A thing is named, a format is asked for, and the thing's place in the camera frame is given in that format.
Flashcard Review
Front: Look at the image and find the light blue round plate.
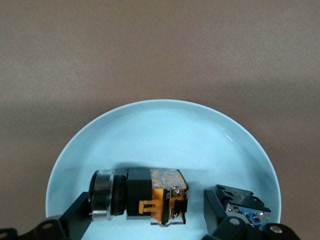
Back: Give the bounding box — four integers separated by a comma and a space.
45, 99, 283, 240

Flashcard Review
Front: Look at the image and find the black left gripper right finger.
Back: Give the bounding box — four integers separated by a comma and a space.
202, 216, 320, 240

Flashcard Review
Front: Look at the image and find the blue black push-button switch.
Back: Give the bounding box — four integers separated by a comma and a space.
203, 184, 272, 233

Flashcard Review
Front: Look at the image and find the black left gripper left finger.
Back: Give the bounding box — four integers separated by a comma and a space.
0, 191, 94, 240

